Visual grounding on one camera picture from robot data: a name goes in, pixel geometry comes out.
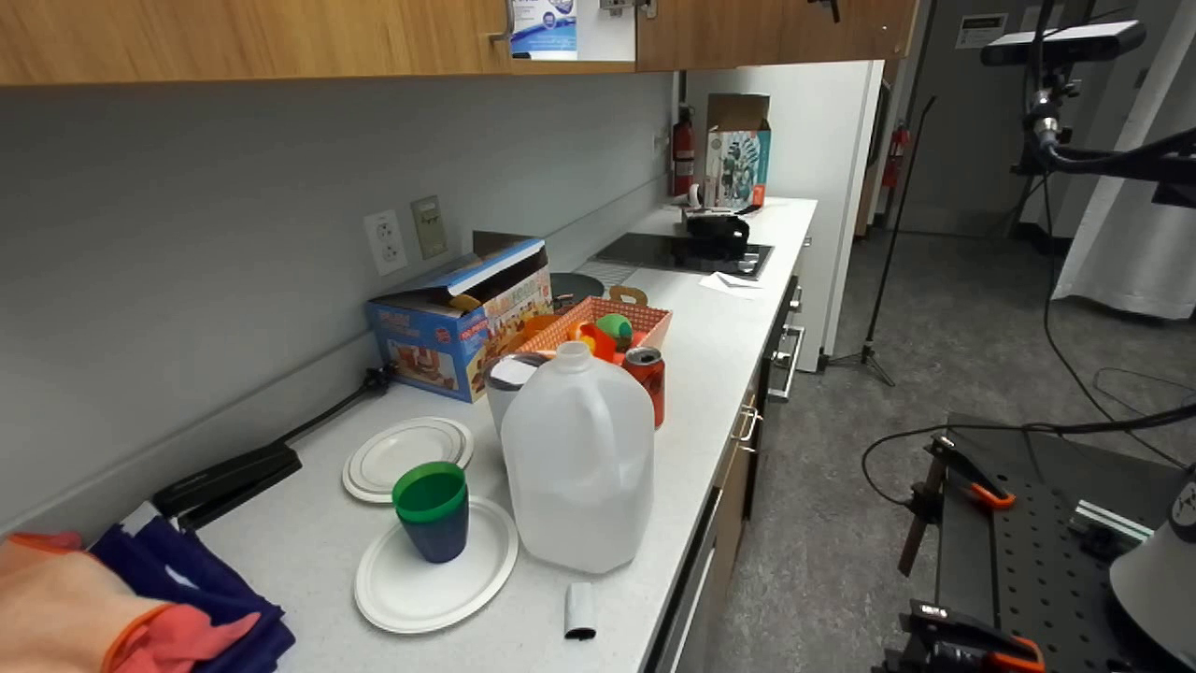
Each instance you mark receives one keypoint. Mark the translucent plastic gallon jug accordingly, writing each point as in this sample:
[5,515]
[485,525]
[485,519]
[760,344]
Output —
[582,469]

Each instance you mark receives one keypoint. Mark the black jointed mount arm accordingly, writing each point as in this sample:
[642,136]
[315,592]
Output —
[1123,154]

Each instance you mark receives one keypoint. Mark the red toy food piece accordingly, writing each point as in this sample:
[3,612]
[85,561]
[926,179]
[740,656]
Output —
[596,342]

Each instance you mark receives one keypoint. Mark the dark blue cloth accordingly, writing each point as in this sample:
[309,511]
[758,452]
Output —
[207,581]

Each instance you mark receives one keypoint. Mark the closed wooden cabinet door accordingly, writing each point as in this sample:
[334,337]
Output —
[249,39]

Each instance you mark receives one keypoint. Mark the black dishwasher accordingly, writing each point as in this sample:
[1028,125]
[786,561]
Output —
[688,619]

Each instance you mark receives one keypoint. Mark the white refrigerator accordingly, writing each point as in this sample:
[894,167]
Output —
[828,189]

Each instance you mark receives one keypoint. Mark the white blue paper package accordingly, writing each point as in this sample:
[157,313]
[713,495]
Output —
[542,29]

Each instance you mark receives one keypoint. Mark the green plastic cup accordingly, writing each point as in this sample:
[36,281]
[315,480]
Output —
[433,486]

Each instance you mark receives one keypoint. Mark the blue plastic cup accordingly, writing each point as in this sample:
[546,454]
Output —
[434,541]

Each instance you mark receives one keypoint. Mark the black perforated robot table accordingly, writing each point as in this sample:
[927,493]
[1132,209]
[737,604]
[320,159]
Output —
[1033,561]

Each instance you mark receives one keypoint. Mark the small white plate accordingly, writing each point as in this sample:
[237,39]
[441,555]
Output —
[405,454]

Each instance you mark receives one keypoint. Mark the wooden cabinet door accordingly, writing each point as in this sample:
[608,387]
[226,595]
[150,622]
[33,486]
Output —
[249,39]
[770,33]

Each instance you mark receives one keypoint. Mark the wooden base cabinet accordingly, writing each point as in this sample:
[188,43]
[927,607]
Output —
[744,473]

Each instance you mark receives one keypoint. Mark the orange checkered cardboard tray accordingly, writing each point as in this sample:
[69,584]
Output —
[642,326]

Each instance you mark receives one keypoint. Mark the black flat appliance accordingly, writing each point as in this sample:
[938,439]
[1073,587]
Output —
[226,480]

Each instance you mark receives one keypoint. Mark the teal white product box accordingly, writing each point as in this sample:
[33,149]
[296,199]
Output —
[737,167]

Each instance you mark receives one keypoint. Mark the black stereo camera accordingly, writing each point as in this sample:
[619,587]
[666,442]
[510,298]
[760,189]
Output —
[1058,43]

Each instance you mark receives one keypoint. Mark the red wall fire extinguisher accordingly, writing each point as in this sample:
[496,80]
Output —
[900,164]

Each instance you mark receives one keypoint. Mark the red soda can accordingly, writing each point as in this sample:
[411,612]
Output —
[649,387]

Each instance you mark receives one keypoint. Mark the beige light switch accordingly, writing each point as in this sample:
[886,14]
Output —
[429,225]

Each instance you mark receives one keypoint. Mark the black cooking pot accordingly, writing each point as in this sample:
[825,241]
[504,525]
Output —
[715,232]

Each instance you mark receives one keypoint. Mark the large white paper plate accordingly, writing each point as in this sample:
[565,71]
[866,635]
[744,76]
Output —
[433,592]

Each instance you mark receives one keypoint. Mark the blue toy food box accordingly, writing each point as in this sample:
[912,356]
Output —
[453,332]

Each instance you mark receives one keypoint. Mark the orange cloth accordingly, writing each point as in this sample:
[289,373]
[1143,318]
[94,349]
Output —
[78,612]

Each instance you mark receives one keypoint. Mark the brown cardboard box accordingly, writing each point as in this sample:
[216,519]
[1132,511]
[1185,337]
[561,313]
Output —
[737,109]

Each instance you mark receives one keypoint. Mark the small white black tube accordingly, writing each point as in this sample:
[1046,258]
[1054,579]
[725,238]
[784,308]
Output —
[582,614]

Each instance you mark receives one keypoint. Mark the thin black stand pole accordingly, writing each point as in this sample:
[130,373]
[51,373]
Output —
[900,225]

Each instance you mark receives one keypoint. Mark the green toy ball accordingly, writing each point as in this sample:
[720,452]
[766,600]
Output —
[616,332]

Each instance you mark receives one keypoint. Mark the silver aluminium rail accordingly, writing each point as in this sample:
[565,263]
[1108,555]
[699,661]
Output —
[1110,519]

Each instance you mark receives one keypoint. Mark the dark grey round plate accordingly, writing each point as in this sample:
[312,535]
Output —
[576,288]

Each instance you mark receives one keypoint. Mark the white wall outlet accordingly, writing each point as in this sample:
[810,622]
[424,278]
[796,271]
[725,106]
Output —
[387,241]

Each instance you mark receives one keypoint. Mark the glass cooktop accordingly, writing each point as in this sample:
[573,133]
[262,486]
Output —
[661,253]

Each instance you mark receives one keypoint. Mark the white hanging curtain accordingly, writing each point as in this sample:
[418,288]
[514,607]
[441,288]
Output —
[1135,263]

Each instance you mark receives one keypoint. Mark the black camera tripod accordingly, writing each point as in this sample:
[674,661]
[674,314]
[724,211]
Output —
[1036,189]

